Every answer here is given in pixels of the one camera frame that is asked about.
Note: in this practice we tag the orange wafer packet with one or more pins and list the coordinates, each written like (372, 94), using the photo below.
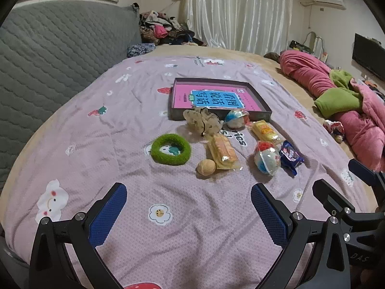
(224, 152)

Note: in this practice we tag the arched vanity mirror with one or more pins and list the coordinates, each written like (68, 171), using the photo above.
(317, 45)

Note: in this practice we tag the dark handbag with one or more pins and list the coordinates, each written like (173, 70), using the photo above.
(300, 45)

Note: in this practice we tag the walnut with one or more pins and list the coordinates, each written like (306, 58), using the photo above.
(206, 168)

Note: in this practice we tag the white curtain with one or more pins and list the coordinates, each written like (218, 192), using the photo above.
(240, 12)

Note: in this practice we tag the red white snack packet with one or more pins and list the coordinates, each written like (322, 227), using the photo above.
(234, 119)

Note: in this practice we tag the pink and blue book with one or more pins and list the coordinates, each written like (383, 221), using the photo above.
(183, 96)

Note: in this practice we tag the green fuzzy scrunchie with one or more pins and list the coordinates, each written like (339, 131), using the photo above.
(158, 153)

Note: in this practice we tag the small cloth doll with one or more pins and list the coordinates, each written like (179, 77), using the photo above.
(334, 126)

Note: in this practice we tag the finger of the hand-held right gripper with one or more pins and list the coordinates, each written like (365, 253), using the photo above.
(327, 191)
(361, 171)

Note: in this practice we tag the pink quilt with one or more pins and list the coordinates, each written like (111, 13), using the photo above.
(300, 69)

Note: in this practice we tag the grey quilted headboard cover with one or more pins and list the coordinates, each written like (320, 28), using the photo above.
(60, 51)

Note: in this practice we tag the blue patterned cloth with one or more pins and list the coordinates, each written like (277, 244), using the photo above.
(140, 49)

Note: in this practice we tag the beige sheer scrunchie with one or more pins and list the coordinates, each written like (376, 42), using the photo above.
(210, 123)

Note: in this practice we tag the black television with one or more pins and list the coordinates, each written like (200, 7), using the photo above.
(367, 55)

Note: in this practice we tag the blue cookie packet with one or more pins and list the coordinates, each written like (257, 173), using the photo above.
(290, 155)

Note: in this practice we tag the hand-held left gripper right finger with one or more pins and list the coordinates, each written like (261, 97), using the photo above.
(269, 216)

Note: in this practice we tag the purple printed blanket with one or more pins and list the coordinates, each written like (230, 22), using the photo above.
(120, 111)

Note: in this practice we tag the green blanket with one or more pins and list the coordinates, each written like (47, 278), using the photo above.
(334, 101)

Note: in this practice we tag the dark shallow box tray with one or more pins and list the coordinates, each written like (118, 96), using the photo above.
(176, 115)

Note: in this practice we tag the pile of clothes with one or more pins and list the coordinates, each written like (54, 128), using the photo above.
(168, 30)

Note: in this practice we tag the dark brown lump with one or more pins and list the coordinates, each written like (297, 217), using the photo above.
(271, 56)

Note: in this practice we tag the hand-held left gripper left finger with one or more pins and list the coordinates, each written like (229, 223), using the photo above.
(108, 213)

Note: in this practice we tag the yellow snack packet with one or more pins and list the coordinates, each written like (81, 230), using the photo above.
(264, 131)

